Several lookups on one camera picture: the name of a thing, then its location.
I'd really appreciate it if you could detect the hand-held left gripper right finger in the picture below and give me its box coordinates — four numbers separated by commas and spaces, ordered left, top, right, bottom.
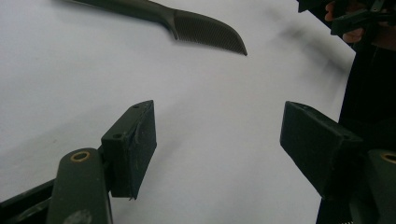
279, 101, 365, 201

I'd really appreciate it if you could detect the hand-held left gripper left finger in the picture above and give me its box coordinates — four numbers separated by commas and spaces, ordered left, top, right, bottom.
101, 99, 158, 201

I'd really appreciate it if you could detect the white table sheet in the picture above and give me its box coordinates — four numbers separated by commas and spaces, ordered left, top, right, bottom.
0, 0, 357, 224

